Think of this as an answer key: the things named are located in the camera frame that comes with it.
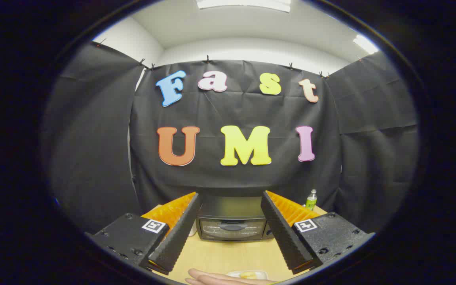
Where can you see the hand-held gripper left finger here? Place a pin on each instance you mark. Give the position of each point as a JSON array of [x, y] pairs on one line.
[[174, 237]]

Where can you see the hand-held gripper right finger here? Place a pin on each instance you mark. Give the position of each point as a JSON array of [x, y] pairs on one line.
[[285, 237]]

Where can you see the yellow ridged bread roll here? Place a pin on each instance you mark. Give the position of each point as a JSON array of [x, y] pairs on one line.
[[248, 274]]

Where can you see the black toaster oven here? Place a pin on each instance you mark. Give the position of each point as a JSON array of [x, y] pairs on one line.
[[232, 221]]

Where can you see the white pop-up toaster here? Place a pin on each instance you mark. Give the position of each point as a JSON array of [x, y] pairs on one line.
[[192, 230]]

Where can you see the white plate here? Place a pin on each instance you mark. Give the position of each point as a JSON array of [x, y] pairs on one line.
[[261, 273]]

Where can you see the green label drink bottle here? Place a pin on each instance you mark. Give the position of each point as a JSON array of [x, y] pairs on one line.
[[311, 201]]

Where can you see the ceiling light panel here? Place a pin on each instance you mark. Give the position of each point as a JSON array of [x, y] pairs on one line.
[[365, 43], [244, 4]]

